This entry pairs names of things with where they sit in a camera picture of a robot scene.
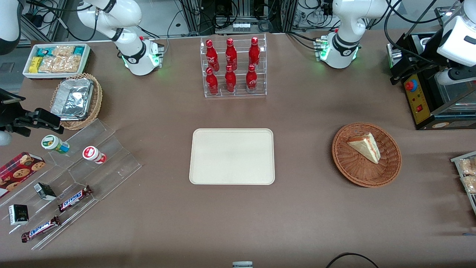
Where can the yellow snack packet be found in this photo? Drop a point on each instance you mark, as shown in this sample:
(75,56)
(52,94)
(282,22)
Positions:
(35,65)

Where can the triangular sandwich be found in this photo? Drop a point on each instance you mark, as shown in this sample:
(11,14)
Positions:
(366,148)

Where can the clear cracker pack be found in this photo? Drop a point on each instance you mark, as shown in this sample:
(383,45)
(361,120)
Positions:
(70,64)
(63,50)
(468,166)
(470,184)
(49,65)

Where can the oval light wicker basket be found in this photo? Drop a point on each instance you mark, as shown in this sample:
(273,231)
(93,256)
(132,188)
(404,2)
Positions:
(97,100)

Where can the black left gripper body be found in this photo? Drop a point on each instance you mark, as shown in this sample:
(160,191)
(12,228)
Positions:
(427,49)

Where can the stacked aluminium foil trays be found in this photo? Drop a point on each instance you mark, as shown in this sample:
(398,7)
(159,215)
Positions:
(72,99)

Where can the white power strip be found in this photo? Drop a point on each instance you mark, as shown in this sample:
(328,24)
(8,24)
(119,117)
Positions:
(241,26)

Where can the Snickers chocolate bar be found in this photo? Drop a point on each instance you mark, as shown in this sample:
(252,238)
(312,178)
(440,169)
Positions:
(41,229)
(74,198)

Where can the grey metal snack tray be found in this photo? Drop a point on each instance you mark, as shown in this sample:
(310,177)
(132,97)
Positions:
(472,203)

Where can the beige plastic serving tray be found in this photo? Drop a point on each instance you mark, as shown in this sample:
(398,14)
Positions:
(230,156)

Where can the small grey device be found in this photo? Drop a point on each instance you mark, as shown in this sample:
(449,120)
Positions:
(242,265)

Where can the red tartan cookie box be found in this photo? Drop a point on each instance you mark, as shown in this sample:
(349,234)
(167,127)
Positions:
(18,173)

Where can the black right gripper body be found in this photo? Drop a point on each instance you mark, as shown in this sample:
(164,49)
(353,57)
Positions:
(8,116)

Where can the white plastic snack bin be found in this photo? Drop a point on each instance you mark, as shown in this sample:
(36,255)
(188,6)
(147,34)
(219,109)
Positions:
(26,72)

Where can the small dark green box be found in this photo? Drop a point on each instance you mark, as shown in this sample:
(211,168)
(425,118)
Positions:
(18,214)
(44,191)

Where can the red cola bottle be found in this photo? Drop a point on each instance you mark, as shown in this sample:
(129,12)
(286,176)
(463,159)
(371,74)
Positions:
(231,54)
(254,52)
(251,80)
(212,82)
(230,81)
(211,56)

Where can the green lid white jar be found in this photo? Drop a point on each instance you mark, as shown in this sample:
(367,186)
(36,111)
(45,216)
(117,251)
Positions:
(54,143)

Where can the red emergency stop button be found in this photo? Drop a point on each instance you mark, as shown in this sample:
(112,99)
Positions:
(411,85)

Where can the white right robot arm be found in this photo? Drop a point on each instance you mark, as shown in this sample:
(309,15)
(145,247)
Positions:
(126,15)

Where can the black machine yellow panel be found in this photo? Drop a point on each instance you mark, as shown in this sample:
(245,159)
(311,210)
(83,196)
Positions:
(418,108)

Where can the round brown wicker basket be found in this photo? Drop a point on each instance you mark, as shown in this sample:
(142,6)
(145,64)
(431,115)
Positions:
(357,171)

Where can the clear acrylic bottle rack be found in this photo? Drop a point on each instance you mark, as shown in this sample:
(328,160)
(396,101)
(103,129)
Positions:
(240,93)

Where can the teal snack packet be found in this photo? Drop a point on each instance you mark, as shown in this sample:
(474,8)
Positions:
(44,51)
(79,50)

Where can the red lid white jar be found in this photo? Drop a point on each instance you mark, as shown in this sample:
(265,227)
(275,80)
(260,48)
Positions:
(93,153)

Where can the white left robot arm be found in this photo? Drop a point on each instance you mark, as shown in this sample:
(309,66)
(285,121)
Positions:
(346,22)

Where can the clear acrylic tiered shelf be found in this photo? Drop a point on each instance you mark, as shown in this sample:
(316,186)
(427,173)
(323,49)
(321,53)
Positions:
(111,163)

